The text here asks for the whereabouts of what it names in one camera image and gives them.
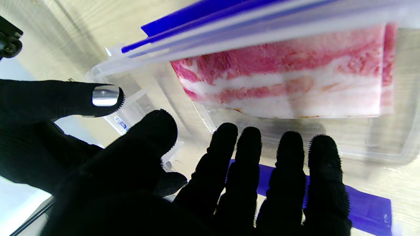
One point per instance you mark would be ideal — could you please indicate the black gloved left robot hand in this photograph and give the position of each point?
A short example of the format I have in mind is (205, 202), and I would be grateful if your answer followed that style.
(131, 196)

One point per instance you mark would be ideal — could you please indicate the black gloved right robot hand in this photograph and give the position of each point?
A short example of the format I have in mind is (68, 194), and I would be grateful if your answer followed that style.
(32, 131)

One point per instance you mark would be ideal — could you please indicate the pink bacon slice stack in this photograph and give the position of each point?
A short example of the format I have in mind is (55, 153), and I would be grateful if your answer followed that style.
(279, 78)

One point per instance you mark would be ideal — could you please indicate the clear container with blue clips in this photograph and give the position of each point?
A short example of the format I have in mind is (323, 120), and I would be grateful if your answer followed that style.
(229, 29)

